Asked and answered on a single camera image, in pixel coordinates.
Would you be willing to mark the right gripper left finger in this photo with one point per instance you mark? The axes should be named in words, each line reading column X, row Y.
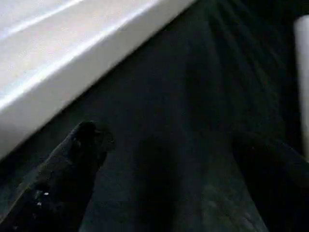
column 62, row 183

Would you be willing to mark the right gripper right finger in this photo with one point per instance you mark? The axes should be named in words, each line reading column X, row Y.
column 280, row 188

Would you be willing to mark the white plastic table top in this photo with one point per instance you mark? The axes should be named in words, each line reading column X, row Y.
column 60, row 60

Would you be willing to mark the black mat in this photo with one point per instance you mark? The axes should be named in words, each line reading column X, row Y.
column 181, row 96

